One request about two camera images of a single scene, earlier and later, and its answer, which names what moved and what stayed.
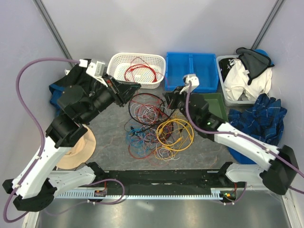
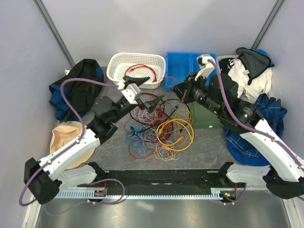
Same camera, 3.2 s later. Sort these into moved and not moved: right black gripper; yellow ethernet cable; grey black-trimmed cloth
Moved: right black gripper
Not moved: yellow ethernet cable; grey black-trimmed cloth
